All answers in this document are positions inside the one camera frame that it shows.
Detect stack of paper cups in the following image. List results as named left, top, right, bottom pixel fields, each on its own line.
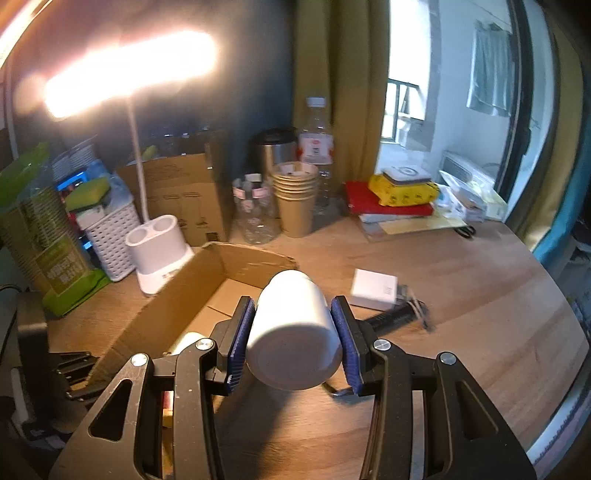
left=270, top=161, right=320, bottom=238

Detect white packet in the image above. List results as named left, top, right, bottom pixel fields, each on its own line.
left=76, top=205, right=105, bottom=227

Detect white plastic basket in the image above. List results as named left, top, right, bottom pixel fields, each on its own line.
left=76, top=194, right=141, bottom=282

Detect white plastic bags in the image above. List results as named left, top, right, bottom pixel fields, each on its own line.
left=436, top=171, right=506, bottom=222

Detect white flat device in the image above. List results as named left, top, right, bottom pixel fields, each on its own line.
left=383, top=165, right=432, bottom=183

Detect balcony window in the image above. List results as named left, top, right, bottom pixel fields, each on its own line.
left=381, top=78, right=426, bottom=144

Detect white desk lamp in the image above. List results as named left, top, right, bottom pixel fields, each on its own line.
left=44, top=30, right=218, bottom=296

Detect yellow wet wipes pack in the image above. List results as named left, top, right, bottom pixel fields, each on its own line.
left=368, top=173, right=439, bottom=207

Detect yellow green sponge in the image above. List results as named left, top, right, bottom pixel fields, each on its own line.
left=65, top=178, right=112, bottom=213

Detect black door frame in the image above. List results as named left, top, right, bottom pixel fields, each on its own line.
left=505, top=0, right=555, bottom=199

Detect green tissue package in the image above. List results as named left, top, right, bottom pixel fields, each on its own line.
left=0, top=142, right=110, bottom=318

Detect white earbuds case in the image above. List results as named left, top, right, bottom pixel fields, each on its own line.
left=168, top=330, right=214, bottom=358

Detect yellow curtain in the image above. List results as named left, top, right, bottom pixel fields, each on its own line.
left=291, top=0, right=393, bottom=185
left=505, top=28, right=585, bottom=245

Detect dark blue curtain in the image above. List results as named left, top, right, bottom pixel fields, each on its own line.
left=0, top=0, right=296, bottom=162

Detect white charger adapter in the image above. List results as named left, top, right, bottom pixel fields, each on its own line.
left=349, top=269, right=399, bottom=312

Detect teal curtain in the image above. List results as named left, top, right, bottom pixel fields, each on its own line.
left=531, top=194, right=591, bottom=287

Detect steel tumbler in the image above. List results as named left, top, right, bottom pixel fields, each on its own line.
left=252, top=129, right=298, bottom=217

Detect glass jar with pink stickers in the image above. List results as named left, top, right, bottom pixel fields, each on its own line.
left=232, top=175, right=280, bottom=245

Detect hanging pale clothing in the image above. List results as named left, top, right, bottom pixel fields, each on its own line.
left=466, top=21, right=514, bottom=117

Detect clear plastic bag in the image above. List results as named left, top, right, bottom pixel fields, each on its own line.
left=90, top=159, right=134, bottom=204

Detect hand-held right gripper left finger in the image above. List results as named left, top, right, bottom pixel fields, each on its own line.
left=48, top=296, right=257, bottom=480

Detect cardboard box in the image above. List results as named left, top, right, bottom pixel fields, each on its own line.
left=85, top=241, right=301, bottom=398

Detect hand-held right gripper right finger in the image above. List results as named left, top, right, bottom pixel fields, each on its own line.
left=331, top=295, right=539, bottom=480

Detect pale paper envelope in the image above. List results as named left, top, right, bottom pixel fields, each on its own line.
left=360, top=212, right=467, bottom=241

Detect clear plastic water bottle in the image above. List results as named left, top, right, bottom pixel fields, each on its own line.
left=298, top=97, right=335, bottom=213

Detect white pill bottle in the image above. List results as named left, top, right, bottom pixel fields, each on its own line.
left=245, top=270, right=343, bottom=391

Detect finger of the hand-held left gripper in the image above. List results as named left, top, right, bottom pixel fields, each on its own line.
left=48, top=352, right=95, bottom=372
left=62, top=376, right=105, bottom=403

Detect red flat box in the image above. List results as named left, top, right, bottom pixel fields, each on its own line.
left=345, top=181, right=435, bottom=217

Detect black gadget with metal loop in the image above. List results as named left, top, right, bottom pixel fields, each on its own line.
left=365, top=298, right=437, bottom=334

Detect white appliance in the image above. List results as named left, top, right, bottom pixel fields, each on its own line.
left=441, top=150, right=502, bottom=185

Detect brown lamp carton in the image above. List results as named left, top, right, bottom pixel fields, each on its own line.
left=117, top=131, right=232, bottom=247

